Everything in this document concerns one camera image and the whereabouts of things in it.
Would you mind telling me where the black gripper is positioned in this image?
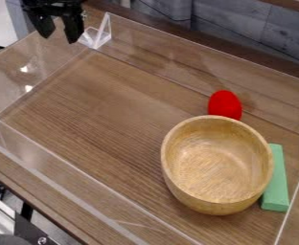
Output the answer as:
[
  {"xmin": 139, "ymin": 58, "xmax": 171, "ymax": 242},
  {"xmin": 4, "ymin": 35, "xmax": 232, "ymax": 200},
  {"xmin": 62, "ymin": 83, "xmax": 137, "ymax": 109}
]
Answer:
[{"xmin": 21, "ymin": 0, "xmax": 85, "ymax": 43}]

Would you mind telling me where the red plush strawberry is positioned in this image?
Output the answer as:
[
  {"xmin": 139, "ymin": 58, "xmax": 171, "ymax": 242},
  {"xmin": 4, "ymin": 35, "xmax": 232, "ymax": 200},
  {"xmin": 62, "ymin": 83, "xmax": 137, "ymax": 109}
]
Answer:
[{"xmin": 207, "ymin": 90, "xmax": 243, "ymax": 120}]

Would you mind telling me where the wooden bowl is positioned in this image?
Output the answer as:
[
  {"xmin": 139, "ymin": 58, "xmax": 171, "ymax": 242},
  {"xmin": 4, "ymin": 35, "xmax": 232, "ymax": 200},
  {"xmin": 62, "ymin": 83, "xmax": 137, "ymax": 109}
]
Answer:
[{"xmin": 161, "ymin": 116, "xmax": 274, "ymax": 215}]

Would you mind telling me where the green rectangular block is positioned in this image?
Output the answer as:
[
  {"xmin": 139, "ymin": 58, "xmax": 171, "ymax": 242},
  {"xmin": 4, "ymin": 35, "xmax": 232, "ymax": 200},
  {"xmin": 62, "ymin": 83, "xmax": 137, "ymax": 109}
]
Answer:
[{"xmin": 260, "ymin": 144, "xmax": 290, "ymax": 212}]

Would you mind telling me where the clear acrylic corner bracket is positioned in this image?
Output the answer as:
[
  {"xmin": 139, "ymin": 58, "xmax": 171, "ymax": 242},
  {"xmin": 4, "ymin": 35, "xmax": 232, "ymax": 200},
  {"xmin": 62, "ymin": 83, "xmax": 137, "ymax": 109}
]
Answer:
[{"xmin": 77, "ymin": 13, "xmax": 112, "ymax": 50}]

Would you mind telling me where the clear acrylic tray wall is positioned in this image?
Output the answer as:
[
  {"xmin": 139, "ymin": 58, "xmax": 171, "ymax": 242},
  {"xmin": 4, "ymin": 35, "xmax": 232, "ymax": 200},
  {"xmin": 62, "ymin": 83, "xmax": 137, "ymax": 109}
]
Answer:
[{"xmin": 0, "ymin": 10, "xmax": 299, "ymax": 245}]

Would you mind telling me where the black metal bracket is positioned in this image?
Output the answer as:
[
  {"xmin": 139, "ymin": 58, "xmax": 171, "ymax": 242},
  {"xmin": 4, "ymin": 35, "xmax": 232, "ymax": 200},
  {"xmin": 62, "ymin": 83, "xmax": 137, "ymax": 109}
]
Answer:
[{"xmin": 14, "ymin": 213, "xmax": 60, "ymax": 245}]

